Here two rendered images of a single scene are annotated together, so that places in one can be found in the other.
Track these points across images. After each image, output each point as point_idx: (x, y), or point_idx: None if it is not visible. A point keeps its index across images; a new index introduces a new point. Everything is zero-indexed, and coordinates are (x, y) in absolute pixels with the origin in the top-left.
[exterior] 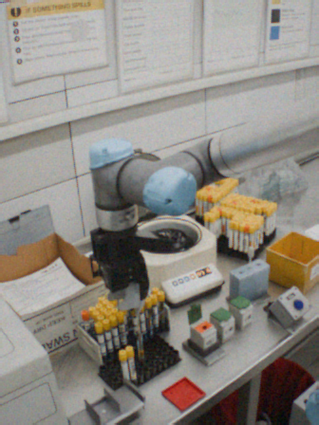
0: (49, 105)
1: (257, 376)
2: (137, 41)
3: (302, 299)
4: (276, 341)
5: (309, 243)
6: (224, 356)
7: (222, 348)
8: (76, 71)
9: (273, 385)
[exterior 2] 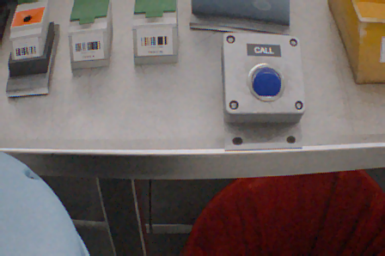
0: None
1: (120, 189)
2: None
3: (292, 76)
4: (168, 138)
5: None
6: (45, 95)
7: (60, 78)
8: None
9: (353, 240)
